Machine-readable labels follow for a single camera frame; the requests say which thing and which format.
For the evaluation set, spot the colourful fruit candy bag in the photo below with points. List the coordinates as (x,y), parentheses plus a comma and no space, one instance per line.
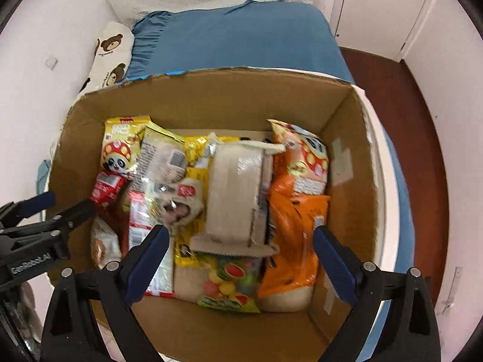
(226,282)

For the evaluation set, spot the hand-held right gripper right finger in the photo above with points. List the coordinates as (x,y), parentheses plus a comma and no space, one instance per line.
(336,264)

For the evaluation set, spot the bear print pillow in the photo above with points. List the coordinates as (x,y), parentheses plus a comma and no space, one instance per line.
(111,52)

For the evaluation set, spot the brown cardboard box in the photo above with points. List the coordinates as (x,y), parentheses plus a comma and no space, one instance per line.
(234,98)

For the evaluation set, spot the orange panda snack bag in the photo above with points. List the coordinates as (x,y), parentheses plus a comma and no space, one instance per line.
(302,166)

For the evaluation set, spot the yellow panda snack bag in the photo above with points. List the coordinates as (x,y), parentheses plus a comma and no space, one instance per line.
(119,147)

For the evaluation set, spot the small red snack packet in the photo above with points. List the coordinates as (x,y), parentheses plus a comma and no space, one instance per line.
(107,190)

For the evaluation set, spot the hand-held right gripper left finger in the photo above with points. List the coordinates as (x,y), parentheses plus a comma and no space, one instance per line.
(149,260)

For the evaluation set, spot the white wardrobe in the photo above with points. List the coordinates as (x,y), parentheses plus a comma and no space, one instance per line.
(377,7)

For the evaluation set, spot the white wall strip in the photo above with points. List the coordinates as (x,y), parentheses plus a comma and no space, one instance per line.
(451,290)

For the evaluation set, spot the small round pastry packet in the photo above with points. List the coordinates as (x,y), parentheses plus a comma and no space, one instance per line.
(102,245)

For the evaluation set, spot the white and yellow snack packet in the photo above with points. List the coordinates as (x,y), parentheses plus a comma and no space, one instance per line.
(158,158)

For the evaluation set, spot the white dotted pattern mat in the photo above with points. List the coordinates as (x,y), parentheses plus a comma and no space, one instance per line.
(388,181)

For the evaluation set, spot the plain orange snack bag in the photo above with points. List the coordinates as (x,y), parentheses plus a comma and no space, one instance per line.
(290,241)

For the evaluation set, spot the white wall socket plate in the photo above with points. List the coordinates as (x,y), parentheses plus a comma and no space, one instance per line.
(51,63)

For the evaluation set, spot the blue bed sheet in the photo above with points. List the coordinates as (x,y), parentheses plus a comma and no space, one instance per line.
(241,34)

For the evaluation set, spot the beige snack packet red label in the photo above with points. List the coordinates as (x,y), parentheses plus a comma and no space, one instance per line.
(179,201)

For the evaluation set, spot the red and white striped packet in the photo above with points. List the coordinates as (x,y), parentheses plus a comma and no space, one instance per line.
(139,218)

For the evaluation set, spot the beige foil snack bag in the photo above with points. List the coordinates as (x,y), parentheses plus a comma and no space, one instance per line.
(230,192)

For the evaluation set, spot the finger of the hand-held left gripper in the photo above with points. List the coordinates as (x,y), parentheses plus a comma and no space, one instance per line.
(79,211)
(39,201)

